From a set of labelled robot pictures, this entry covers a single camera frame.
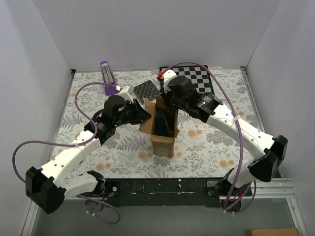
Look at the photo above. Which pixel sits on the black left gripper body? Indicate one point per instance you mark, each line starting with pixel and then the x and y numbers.
pixel 134 112

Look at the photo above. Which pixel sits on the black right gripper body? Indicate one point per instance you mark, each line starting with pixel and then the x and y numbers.
pixel 168 97

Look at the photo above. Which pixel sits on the blue green product box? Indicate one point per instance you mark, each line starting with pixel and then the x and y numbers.
pixel 161 124

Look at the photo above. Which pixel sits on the brown cardboard express box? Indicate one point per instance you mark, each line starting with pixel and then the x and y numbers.
pixel 162 146

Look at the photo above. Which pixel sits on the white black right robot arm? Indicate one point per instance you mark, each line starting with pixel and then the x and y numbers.
pixel 267 151

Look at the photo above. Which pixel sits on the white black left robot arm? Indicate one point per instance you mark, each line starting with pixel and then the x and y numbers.
pixel 49 185

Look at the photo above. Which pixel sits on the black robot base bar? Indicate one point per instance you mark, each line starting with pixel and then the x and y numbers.
pixel 129 192

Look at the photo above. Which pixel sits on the grey studded building plate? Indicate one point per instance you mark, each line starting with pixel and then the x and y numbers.
pixel 146 90

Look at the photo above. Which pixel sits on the black white chessboard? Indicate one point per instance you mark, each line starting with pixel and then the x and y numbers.
pixel 198 76

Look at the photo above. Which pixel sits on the purple capped clear bottle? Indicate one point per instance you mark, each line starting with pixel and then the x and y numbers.
pixel 108 78

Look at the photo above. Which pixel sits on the brown cardboard boxes on floor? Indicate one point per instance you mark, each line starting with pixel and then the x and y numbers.
pixel 274 232

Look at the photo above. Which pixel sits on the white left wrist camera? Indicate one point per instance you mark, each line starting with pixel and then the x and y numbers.
pixel 125 92

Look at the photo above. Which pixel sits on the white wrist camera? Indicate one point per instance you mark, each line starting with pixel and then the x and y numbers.
pixel 125 92
pixel 164 79

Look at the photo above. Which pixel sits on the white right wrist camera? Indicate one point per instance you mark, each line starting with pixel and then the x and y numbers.
pixel 164 79

